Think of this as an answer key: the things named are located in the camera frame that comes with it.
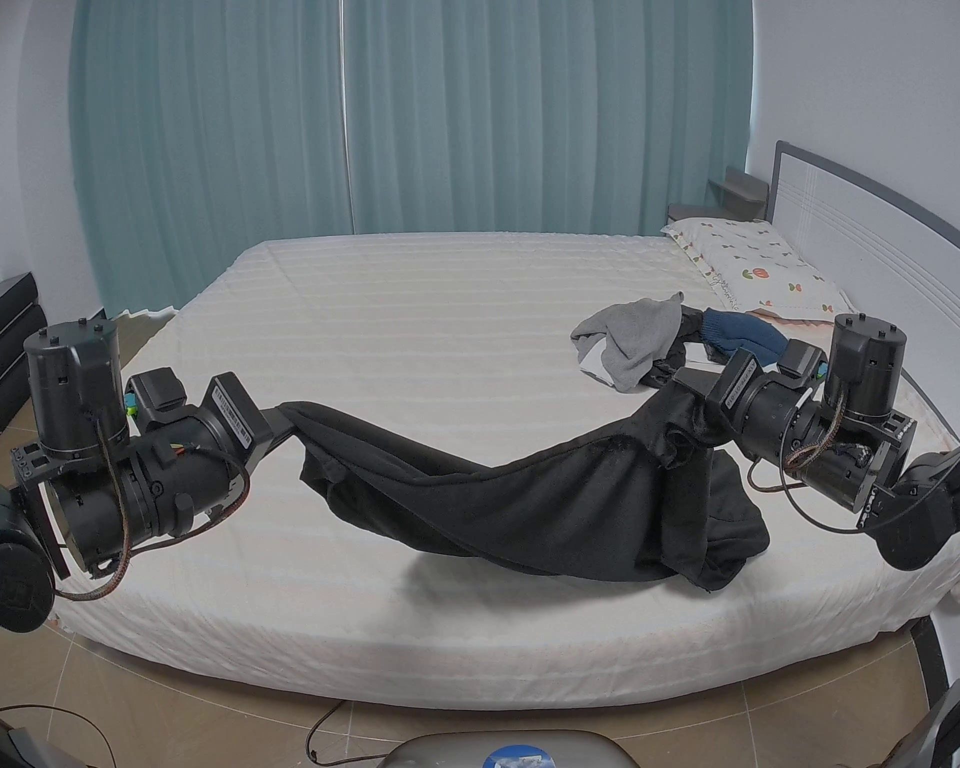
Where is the black cable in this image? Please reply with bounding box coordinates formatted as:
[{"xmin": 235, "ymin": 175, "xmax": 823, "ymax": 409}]
[
  {"xmin": 306, "ymin": 701, "xmax": 391, "ymax": 768},
  {"xmin": 746, "ymin": 457, "xmax": 894, "ymax": 535},
  {"xmin": 52, "ymin": 450, "xmax": 252, "ymax": 603}
]

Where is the blue-green curtain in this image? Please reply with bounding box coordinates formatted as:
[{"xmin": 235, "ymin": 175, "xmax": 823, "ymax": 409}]
[
  {"xmin": 67, "ymin": 0, "xmax": 350, "ymax": 320},
  {"xmin": 341, "ymin": 0, "xmax": 755, "ymax": 237}
]

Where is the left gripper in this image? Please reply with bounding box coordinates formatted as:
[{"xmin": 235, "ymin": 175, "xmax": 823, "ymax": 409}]
[{"xmin": 45, "ymin": 372, "xmax": 277, "ymax": 582}]

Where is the white printed pillow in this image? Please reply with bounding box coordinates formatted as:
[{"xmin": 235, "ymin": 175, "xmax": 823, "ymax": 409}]
[{"xmin": 660, "ymin": 217, "xmax": 860, "ymax": 324}]

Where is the black chest of drawers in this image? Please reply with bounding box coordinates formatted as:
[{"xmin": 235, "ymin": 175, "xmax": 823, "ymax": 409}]
[{"xmin": 0, "ymin": 271, "xmax": 48, "ymax": 432}]

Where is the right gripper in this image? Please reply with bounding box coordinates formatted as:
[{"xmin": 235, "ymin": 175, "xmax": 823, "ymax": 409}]
[{"xmin": 716, "ymin": 348, "xmax": 879, "ymax": 515}]

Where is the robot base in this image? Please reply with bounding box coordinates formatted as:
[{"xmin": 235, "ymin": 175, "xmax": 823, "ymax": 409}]
[{"xmin": 386, "ymin": 731, "xmax": 639, "ymax": 768}]

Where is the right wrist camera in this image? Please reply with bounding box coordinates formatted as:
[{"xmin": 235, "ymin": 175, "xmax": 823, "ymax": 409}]
[{"xmin": 776, "ymin": 339, "xmax": 828, "ymax": 385}]

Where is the black garment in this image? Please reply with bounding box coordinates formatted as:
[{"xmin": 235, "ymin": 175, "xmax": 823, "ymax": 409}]
[{"xmin": 645, "ymin": 303, "xmax": 714, "ymax": 391}]

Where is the black T-shirt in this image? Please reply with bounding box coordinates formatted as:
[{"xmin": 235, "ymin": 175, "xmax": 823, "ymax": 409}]
[{"xmin": 276, "ymin": 378, "xmax": 774, "ymax": 595}]

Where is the bed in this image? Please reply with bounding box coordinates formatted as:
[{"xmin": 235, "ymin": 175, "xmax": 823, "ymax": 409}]
[{"xmin": 45, "ymin": 138, "xmax": 960, "ymax": 714}]

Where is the grey bedside table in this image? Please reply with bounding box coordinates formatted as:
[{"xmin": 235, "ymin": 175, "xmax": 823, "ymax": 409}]
[{"xmin": 666, "ymin": 166, "xmax": 770, "ymax": 224}]

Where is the dark blue garment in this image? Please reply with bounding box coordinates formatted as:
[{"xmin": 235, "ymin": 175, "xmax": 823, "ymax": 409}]
[{"xmin": 701, "ymin": 309, "xmax": 789, "ymax": 369}]

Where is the grey garment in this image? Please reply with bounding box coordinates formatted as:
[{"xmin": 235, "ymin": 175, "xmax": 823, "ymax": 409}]
[{"xmin": 570, "ymin": 294, "xmax": 687, "ymax": 393}]

